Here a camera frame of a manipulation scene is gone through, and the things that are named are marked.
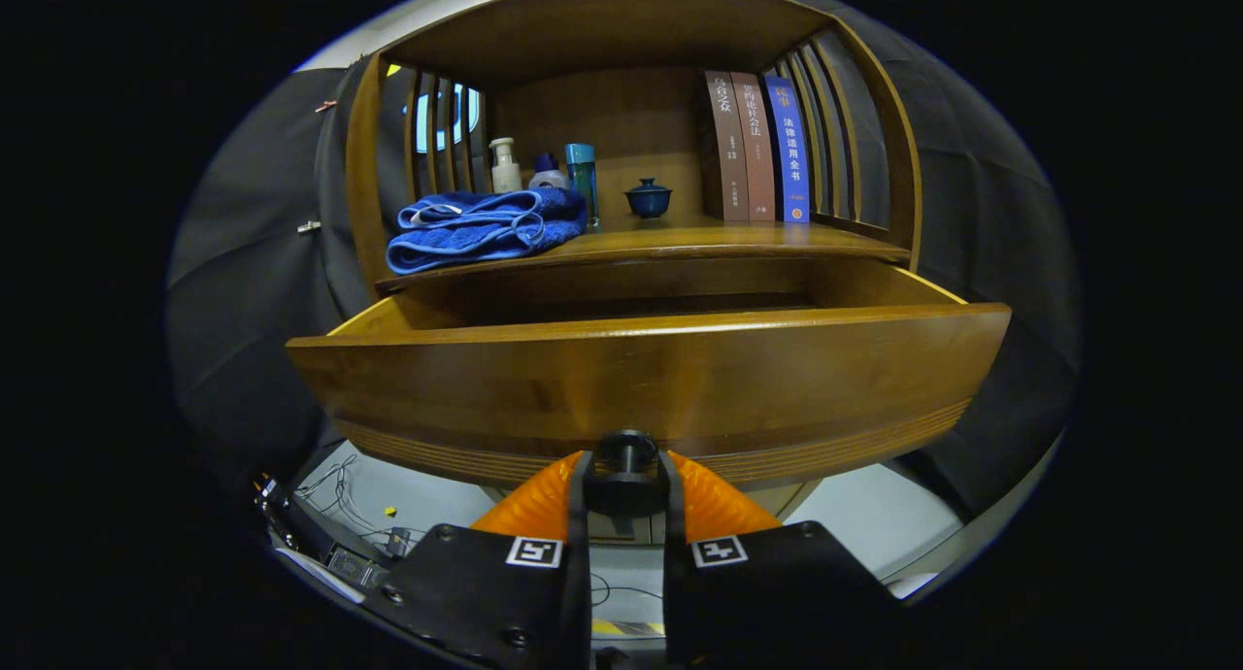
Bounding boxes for wooden countertop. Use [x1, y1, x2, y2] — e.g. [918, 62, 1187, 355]
[377, 214, 909, 292]

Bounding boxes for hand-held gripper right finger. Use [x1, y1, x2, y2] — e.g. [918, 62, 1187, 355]
[660, 450, 909, 670]

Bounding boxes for wooden drawer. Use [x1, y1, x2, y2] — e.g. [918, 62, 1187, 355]
[286, 257, 1013, 516]

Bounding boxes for dark brown book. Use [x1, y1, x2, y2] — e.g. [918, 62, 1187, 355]
[704, 71, 751, 222]

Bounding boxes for wooden cabinet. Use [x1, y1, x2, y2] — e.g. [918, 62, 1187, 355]
[345, 0, 924, 545]

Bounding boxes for blue lidded teacup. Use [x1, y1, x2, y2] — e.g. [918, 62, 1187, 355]
[623, 178, 674, 218]

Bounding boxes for teal transparent bottle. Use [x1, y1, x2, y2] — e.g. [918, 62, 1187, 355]
[564, 143, 600, 230]

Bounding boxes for cream pump bottle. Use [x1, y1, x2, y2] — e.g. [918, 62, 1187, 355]
[488, 137, 522, 194]

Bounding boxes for white floor cables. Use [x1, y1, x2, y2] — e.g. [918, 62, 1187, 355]
[294, 454, 419, 545]

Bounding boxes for blue folded towel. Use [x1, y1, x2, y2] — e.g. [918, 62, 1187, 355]
[386, 188, 588, 276]

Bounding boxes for dark electronic box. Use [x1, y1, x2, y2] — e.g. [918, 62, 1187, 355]
[254, 476, 391, 593]

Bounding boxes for reddish brown book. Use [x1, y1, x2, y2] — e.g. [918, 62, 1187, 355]
[730, 72, 777, 223]

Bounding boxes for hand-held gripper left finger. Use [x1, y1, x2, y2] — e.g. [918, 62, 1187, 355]
[384, 450, 595, 670]

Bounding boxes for blue book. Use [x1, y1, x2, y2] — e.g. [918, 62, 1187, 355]
[762, 76, 812, 224]

